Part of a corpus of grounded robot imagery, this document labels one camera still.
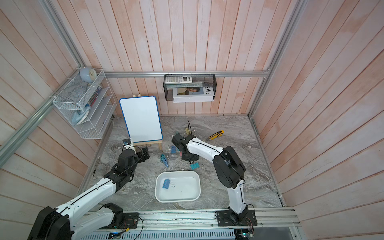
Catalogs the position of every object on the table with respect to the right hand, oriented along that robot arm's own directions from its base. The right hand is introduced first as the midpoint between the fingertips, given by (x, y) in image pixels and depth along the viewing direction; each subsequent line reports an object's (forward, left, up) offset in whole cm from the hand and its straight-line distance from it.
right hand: (190, 157), depth 93 cm
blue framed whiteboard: (+14, +29, +22) cm, 39 cm away
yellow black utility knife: (+20, -18, -3) cm, 27 cm away
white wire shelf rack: (+14, +56, +30) cm, 65 cm away
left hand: (-1, +29, +10) cm, 31 cm away
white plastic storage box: (-17, +2, -4) cm, 18 cm away
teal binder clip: (-4, -3, -4) cm, 6 cm away
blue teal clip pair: (0, +18, -1) cm, 18 cm away
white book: (+32, -10, +25) cm, 42 cm away
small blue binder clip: (+7, +12, -3) cm, 14 cm away
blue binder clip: (-17, +14, -2) cm, 22 cm away
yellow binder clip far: (+22, +2, -2) cm, 22 cm away
